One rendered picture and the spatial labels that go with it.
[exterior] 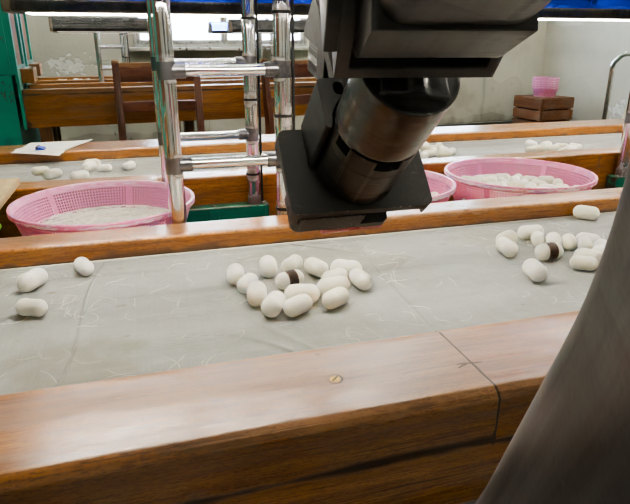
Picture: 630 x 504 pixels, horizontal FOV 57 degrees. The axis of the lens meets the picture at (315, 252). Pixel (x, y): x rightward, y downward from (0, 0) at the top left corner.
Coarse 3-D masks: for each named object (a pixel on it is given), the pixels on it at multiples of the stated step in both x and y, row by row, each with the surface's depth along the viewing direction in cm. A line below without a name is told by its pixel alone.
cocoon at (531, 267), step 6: (528, 264) 66; (534, 264) 66; (540, 264) 65; (528, 270) 66; (534, 270) 65; (540, 270) 65; (546, 270) 65; (528, 276) 67; (534, 276) 65; (540, 276) 65; (546, 276) 65
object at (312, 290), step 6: (288, 288) 60; (294, 288) 59; (300, 288) 59; (306, 288) 59; (312, 288) 59; (318, 288) 60; (288, 294) 59; (294, 294) 59; (312, 294) 59; (318, 294) 60; (312, 300) 60
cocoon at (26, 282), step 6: (30, 270) 64; (36, 270) 64; (42, 270) 64; (24, 276) 62; (30, 276) 63; (36, 276) 63; (42, 276) 64; (18, 282) 62; (24, 282) 62; (30, 282) 62; (36, 282) 63; (42, 282) 64; (18, 288) 63; (24, 288) 62; (30, 288) 62
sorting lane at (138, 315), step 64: (192, 256) 74; (256, 256) 74; (320, 256) 74; (384, 256) 74; (448, 256) 74; (0, 320) 57; (64, 320) 57; (128, 320) 57; (192, 320) 57; (256, 320) 57; (320, 320) 57; (384, 320) 57; (448, 320) 57; (0, 384) 46; (64, 384) 46
